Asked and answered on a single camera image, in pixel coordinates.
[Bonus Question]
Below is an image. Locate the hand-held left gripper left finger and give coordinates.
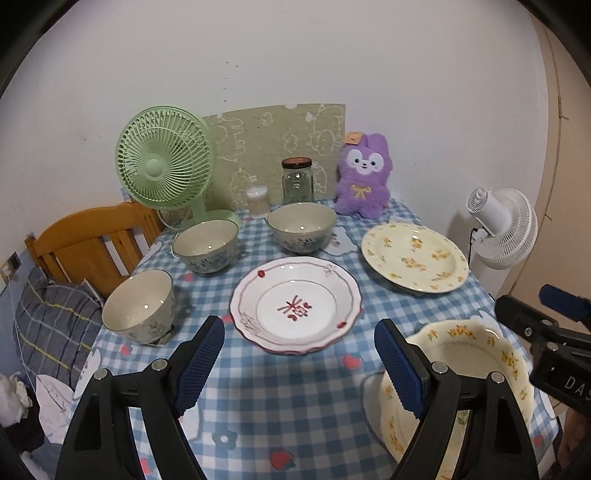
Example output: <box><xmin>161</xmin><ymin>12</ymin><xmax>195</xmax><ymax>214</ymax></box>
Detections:
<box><xmin>60</xmin><ymin>315</ymin><xmax>226</xmax><ymax>480</ymax></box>

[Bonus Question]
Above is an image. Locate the dark cloth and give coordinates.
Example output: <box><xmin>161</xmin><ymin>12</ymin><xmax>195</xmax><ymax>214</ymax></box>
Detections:
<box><xmin>0</xmin><ymin>415</ymin><xmax>47</xmax><ymax>455</ymax></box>

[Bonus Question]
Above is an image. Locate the glass jar with dark lid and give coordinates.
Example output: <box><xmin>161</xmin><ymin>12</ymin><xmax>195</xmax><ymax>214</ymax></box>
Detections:
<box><xmin>281</xmin><ymin>158</ymin><xmax>315</xmax><ymax>204</ymax></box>

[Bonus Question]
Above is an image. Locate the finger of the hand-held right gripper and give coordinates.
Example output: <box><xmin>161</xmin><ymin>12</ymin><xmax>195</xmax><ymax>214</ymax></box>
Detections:
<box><xmin>495</xmin><ymin>295</ymin><xmax>591</xmax><ymax>356</ymax></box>
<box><xmin>539</xmin><ymin>284</ymin><xmax>591</xmax><ymax>324</ymax></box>

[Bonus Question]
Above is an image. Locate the beige wooden door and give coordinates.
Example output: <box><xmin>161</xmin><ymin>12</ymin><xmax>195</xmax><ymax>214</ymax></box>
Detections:
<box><xmin>531</xmin><ymin>23</ymin><xmax>591</xmax><ymax>287</ymax></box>

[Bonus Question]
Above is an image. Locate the grey plaid pillow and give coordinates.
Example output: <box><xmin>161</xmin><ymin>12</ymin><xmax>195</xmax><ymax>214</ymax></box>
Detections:
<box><xmin>14</xmin><ymin>268</ymin><xmax>105</xmax><ymax>388</ymax></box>

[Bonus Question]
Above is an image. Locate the yellow floral deep plate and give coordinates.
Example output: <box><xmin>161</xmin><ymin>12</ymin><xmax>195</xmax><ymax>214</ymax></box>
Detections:
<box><xmin>379</xmin><ymin>320</ymin><xmax>536</xmax><ymax>480</ymax></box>

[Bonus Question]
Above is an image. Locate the cotton swab container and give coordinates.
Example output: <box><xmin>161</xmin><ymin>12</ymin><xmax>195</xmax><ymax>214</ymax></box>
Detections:
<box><xmin>246</xmin><ymin>186</ymin><xmax>269</xmax><ymax>219</ymax></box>

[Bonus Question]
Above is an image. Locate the wall socket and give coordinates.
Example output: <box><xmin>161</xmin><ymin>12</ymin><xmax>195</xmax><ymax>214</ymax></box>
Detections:
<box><xmin>0</xmin><ymin>253</ymin><xmax>21</xmax><ymax>282</ymax></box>

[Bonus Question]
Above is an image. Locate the white fan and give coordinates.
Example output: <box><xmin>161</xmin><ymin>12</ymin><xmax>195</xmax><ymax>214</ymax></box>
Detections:
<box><xmin>465</xmin><ymin>187</ymin><xmax>539</xmax><ymax>271</ymax></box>

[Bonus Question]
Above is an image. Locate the white plate with red print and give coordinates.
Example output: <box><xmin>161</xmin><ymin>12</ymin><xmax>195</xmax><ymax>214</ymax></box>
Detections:
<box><xmin>229</xmin><ymin>257</ymin><xmax>363</xmax><ymax>355</ymax></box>

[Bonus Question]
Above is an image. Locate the blue checked tablecloth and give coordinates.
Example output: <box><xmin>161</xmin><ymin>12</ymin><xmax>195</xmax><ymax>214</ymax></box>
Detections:
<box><xmin>69</xmin><ymin>198</ymin><xmax>561</xmax><ymax>480</ymax></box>

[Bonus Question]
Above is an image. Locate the green desk fan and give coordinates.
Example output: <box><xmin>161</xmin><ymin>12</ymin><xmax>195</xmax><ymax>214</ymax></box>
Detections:
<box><xmin>115</xmin><ymin>106</ymin><xmax>241</xmax><ymax>232</ymax></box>

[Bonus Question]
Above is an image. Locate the purple plush toy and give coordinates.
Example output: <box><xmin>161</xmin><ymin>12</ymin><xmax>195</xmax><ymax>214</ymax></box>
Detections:
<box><xmin>333</xmin><ymin>132</ymin><xmax>393</xmax><ymax>217</ymax></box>

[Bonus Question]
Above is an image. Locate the white fan cable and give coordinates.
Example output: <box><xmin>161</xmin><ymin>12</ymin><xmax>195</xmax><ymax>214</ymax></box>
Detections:
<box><xmin>157</xmin><ymin>208</ymin><xmax>185</xmax><ymax>234</ymax></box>

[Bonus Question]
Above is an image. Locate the white crumpled cloth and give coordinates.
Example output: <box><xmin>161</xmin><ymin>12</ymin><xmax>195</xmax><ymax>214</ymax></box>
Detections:
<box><xmin>0</xmin><ymin>374</ymin><xmax>33</xmax><ymax>421</ymax></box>

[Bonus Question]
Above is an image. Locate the green printed wall mat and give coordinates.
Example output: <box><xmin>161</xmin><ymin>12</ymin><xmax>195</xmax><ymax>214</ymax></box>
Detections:
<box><xmin>202</xmin><ymin>102</ymin><xmax>348</xmax><ymax>210</ymax></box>

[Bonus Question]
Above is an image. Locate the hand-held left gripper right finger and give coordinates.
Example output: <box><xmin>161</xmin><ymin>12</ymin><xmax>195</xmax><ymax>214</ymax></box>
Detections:
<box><xmin>373</xmin><ymin>318</ymin><xmax>541</xmax><ymax>480</ymax></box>

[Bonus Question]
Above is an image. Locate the wooden headboard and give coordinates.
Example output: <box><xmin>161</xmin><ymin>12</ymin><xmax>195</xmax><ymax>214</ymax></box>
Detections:
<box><xmin>25</xmin><ymin>202</ymin><xmax>164</xmax><ymax>296</ymax></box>

